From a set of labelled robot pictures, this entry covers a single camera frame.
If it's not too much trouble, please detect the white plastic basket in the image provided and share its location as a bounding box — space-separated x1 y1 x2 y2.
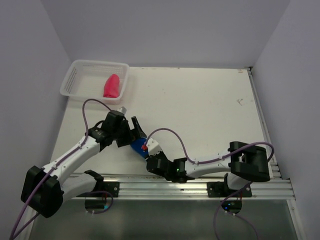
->
59 59 130 105

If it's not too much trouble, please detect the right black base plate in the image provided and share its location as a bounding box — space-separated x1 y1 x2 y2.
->
206 181 253 198

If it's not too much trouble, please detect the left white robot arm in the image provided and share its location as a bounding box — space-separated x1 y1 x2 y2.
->
21 110 147 218

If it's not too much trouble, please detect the blue microfiber towel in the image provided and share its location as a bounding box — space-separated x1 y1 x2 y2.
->
130 138 149 159

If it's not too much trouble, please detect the aluminium mounting rail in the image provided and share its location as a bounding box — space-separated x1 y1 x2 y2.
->
32 174 296 200

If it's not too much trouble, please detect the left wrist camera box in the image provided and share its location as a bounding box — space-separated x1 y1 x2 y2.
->
117 106 127 115

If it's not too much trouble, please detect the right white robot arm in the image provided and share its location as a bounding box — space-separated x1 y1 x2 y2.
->
142 139 272 197

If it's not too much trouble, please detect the pink microfiber towel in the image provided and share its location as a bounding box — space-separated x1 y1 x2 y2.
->
103 74 120 98

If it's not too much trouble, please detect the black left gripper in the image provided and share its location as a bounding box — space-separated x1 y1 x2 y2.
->
112 116 146 147

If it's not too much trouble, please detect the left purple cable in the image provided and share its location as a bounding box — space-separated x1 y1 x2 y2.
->
9 98 118 240

